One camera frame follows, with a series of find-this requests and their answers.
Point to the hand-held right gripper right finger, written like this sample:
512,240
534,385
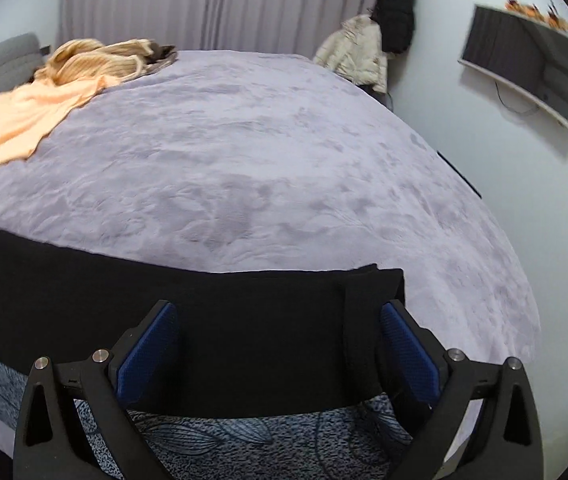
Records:
409,355

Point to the yellow ribbed sweater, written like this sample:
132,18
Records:
89,62

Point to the wall-mounted television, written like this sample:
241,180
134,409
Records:
524,55

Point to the orange cloth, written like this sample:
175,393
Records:
14,120

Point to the black puffer jacket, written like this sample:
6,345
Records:
396,10

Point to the grey pleated curtain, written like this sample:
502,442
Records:
214,5

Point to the beige puffer jacket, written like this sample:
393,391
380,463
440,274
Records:
354,50

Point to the dark grey cloth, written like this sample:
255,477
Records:
164,57

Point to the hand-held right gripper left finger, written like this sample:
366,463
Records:
149,350

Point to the orange flower decoration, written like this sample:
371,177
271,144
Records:
529,10

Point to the black pants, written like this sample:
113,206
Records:
264,340

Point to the grey plush bed blanket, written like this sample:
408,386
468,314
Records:
264,160

